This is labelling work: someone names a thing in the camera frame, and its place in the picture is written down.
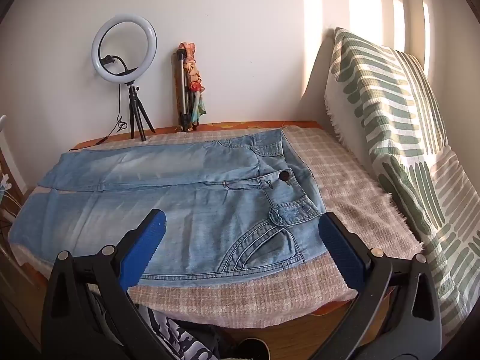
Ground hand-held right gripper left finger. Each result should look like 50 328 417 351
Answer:
40 208 174 360

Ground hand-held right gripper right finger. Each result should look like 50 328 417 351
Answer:
310 212 443 360

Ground light blue denim pants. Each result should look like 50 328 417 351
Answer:
8 128 329 288

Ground pink checked blanket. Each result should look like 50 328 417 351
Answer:
11 123 424 329

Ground black and white patterned clothing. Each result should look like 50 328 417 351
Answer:
88 290 241 360

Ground green striped cushion cover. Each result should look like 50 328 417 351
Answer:
323 27 480 340

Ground black small tripod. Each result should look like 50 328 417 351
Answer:
127 81 156 142

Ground folded silver tripod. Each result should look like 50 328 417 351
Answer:
172 48 200 133

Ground folded tripod with colourful cloth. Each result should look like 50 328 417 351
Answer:
178 41 208 124

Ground black cable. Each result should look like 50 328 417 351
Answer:
70 82 126 152

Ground white ring light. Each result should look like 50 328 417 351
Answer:
91 14 158 84

